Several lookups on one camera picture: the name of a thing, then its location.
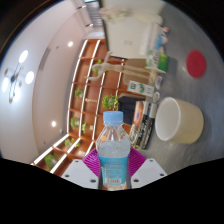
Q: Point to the white tissue pack stack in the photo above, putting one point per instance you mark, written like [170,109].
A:
[155,36]

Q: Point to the white ceramic vase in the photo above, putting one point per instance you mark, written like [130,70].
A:
[146,17]

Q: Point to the green tissue box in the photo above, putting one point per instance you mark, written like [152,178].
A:
[158,61]

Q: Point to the white partition dark top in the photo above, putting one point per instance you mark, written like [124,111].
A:
[126,33]

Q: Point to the white wall socket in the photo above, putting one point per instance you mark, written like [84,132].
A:
[127,42]

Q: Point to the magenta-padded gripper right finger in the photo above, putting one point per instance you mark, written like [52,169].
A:
[148,172]

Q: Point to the green and white carton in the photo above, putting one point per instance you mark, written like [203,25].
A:
[140,88]

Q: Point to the branched ceiling lamp round bulbs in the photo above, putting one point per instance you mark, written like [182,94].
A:
[14,78]

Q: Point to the wooden shelf unit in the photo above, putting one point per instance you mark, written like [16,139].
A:
[86,110]

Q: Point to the cream round cup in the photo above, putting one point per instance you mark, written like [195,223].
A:
[185,121]

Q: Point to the tan chair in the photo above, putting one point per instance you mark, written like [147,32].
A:
[138,63]

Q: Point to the black track light rail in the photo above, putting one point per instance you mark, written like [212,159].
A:
[81,6]

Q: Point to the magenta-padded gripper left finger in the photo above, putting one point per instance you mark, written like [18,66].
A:
[80,172]

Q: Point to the flat round red coaster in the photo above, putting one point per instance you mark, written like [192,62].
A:
[196,64]

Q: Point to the clear water bottle blue cap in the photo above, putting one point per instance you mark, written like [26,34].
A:
[113,156]

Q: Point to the dark book stack orange print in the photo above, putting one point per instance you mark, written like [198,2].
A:
[143,123]

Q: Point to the recessed ceiling spotlight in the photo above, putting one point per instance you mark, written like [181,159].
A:
[70,43]
[53,123]

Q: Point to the grey curtain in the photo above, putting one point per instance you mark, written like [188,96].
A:
[95,16]

